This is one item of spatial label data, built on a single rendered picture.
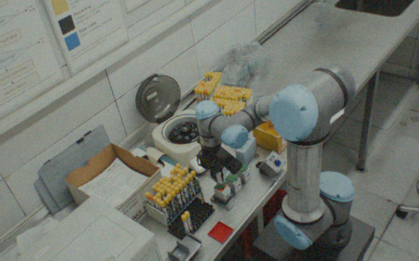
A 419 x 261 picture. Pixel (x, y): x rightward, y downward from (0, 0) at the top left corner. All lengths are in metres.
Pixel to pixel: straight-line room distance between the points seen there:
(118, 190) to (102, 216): 0.40
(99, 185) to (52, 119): 0.32
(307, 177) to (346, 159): 1.98
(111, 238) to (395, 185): 2.09
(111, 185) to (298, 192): 0.85
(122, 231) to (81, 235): 0.12
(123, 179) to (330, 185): 0.83
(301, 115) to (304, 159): 0.16
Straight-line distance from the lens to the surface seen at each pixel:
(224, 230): 1.60
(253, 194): 1.70
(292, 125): 0.98
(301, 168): 1.10
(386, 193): 2.94
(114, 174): 1.81
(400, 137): 3.33
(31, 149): 1.70
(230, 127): 1.31
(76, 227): 1.35
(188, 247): 1.49
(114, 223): 1.32
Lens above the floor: 2.15
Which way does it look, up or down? 39 degrees down
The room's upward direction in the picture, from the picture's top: 9 degrees counter-clockwise
